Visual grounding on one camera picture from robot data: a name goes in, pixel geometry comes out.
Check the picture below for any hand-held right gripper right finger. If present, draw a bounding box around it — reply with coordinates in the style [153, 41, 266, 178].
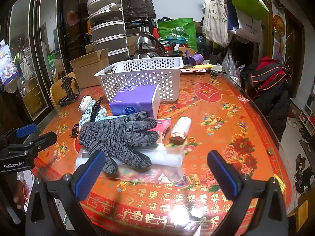
[207, 149, 289, 236]

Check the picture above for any dark glass door cabinet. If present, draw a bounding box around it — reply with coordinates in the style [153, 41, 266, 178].
[0, 0, 96, 128]

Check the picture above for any white wrapped roll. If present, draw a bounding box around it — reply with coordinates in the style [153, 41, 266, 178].
[170, 117, 192, 143]

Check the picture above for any red black backpack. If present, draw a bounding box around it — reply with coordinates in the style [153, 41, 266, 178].
[240, 57, 294, 138]

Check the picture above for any round red wall ornament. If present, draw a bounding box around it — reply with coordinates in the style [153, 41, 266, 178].
[273, 15, 286, 38]

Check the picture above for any light blue wet wipes pack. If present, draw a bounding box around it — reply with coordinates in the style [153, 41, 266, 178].
[95, 114, 123, 123]

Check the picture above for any black bag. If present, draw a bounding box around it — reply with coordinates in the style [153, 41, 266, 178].
[121, 0, 157, 22]

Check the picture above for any stainless steel kettle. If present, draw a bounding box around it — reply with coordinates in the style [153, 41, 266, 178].
[133, 33, 166, 59]

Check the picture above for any black phone stand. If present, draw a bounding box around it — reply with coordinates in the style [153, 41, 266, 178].
[58, 77, 80, 107]

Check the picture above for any purple tissue pack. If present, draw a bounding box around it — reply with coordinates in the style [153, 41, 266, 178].
[109, 84, 161, 118]

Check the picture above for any plastic drawer tower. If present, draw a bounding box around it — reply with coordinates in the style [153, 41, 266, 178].
[87, 0, 130, 59]

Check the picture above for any white paper bag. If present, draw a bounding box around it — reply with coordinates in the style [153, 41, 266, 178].
[228, 7, 263, 43]

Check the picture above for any grey knit glove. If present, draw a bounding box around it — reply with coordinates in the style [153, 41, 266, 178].
[78, 111, 160, 174]

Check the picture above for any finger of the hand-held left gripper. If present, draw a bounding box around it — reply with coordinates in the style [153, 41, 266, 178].
[0, 123, 38, 145]
[7, 131, 57, 154]

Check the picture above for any person's left hand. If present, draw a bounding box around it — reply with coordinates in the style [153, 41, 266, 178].
[13, 180, 27, 210]

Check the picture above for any beige canvas tote bag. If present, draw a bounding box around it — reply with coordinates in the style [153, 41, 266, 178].
[202, 0, 233, 48]

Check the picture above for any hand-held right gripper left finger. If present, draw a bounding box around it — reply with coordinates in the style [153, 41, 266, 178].
[25, 150, 116, 236]

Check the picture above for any yellow wooden chair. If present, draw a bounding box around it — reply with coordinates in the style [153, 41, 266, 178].
[49, 72, 80, 109]

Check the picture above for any bright green hanging bag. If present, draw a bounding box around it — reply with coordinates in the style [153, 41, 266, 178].
[221, 0, 270, 21]

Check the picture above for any black hair clip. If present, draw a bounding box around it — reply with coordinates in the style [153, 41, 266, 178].
[89, 97, 104, 122]

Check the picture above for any green shopping bag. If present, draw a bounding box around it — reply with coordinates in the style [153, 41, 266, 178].
[157, 17, 198, 53]

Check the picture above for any white perforated plastic basket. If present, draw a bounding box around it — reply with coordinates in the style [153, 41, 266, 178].
[94, 56, 184, 103]

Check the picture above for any large cardboard box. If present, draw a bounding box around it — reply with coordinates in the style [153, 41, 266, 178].
[69, 48, 110, 89]

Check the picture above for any hanging clear plastic bag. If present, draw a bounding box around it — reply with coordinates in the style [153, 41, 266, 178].
[222, 49, 240, 79]

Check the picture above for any blue and white scrunchie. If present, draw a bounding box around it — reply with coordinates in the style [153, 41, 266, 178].
[79, 95, 107, 122]

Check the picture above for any pink packet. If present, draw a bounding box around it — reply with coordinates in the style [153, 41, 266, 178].
[148, 118, 172, 145]

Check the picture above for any black hair tie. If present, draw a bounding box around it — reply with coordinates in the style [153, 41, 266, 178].
[70, 123, 82, 137]

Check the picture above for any low shelf with boxes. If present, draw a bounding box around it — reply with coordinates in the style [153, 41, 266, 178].
[299, 103, 315, 133]

